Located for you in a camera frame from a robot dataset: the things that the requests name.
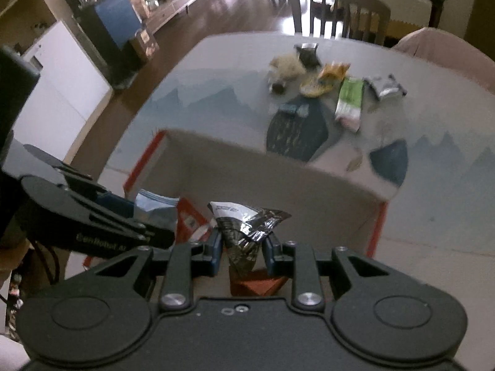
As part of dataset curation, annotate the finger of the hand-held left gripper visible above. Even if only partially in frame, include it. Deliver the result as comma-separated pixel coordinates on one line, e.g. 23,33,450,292
20,175,176,258
23,144,137,222

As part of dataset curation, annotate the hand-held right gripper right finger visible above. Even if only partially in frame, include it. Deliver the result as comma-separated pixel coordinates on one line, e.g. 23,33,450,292
262,233,390,313

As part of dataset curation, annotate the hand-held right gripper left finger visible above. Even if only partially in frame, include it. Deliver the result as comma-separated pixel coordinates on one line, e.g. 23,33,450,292
96,229,224,313

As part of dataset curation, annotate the silver crinkled snack packet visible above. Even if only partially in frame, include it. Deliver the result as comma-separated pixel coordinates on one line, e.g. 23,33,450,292
208,201,292,279

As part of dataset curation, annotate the light blue snack packet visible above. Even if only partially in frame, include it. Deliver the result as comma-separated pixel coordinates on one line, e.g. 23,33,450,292
133,189,180,240

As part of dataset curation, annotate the white and red cardboard box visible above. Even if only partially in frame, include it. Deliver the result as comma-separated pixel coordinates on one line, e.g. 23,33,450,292
83,128,388,298

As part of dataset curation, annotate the yellow snack packet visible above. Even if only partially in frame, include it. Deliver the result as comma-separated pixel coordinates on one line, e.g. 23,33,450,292
300,62,351,99

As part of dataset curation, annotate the orange-red snack box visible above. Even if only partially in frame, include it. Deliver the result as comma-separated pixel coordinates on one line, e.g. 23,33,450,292
230,268,289,297

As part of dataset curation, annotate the red and white snack packet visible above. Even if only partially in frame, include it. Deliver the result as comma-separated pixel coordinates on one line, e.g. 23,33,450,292
176,197,218,245

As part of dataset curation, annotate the white cabinet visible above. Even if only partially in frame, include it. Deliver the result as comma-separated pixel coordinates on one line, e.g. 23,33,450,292
15,20,114,140

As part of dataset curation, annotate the wooden shelf unit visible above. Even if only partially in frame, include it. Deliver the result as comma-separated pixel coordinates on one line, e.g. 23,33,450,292
0,0,59,55

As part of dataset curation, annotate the black cabinet with blue panel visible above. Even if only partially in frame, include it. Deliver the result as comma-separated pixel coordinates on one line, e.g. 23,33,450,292
61,0,156,90

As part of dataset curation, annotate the brown printed box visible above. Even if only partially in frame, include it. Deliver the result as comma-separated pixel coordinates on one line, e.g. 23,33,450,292
129,28,161,65

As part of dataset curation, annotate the small blue snack packet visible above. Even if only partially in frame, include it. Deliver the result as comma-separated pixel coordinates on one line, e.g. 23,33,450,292
280,103,309,119

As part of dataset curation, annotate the green snack packet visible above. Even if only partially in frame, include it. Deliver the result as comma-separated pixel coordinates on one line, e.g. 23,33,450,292
334,77,366,133

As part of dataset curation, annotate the long low wooden sideboard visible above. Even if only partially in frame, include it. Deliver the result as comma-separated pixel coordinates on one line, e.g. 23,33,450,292
131,0,233,36

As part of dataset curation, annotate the beige fluffy snack pack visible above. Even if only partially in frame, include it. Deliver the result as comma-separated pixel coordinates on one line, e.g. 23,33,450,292
269,53,308,83

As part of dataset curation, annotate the silver and black snack packet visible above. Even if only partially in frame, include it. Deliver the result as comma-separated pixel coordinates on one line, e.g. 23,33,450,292
363,74,408,103

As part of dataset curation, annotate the wooden slatted chair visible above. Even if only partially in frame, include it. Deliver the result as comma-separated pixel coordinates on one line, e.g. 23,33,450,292
288,0,391,46

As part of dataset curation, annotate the pink cloth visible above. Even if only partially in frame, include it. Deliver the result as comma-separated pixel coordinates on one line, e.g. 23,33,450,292
392,27,495,96

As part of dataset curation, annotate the table with yellow cloth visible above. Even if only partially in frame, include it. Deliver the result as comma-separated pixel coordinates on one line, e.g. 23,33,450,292
345,0,434,40

